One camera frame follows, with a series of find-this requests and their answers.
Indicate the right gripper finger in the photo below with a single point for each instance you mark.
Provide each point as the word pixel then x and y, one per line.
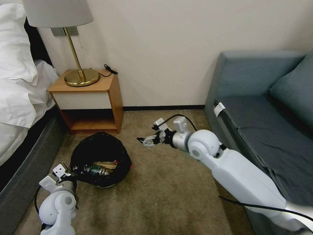
pixel 152 144
pixel 149 137

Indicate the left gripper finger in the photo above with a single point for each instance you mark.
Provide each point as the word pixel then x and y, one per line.
pixel 74 170

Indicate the trash bin with black bag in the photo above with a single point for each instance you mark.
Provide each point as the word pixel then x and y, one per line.
pixel 100 149

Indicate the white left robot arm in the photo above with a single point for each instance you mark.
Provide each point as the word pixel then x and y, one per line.
pixel 55 208

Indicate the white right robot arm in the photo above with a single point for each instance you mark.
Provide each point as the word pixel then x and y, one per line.
pixel 234 169

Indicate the brown paper trash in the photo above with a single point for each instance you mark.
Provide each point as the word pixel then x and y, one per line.
pixel 105 165

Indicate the clear plastic bottle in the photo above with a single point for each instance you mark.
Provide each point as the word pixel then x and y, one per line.
pixel 95 169

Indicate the black baseboard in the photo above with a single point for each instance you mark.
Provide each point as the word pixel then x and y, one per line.
pixel 163 107

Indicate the white sofa tag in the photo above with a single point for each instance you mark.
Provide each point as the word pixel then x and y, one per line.
pixel 219 108

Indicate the wooden nightstand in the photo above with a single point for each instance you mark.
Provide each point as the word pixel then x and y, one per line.
pixel 85 101

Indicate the white bed linen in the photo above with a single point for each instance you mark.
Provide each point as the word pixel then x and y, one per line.
pixel 17 102

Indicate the blue-grey sofa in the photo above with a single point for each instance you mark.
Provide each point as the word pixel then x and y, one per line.
pixel 259 117

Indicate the dark headboard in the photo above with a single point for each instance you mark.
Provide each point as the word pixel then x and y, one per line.
pixel 40 49

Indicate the blue-grey sofa cushion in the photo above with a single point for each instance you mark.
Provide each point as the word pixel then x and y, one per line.
pixel 296 98

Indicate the white pillow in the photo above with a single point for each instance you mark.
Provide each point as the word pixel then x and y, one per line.
pixel 13 44

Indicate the brass table lamp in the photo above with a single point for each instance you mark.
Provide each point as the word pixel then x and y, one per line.
pixel 58 12

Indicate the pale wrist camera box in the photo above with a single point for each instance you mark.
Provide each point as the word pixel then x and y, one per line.
pixel 160 123
pixel 60 170

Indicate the grey bed frame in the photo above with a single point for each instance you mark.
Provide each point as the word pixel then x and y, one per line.
pixel 24 169

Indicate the grey wall switch plate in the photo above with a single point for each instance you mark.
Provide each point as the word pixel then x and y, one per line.
pixel 58 31

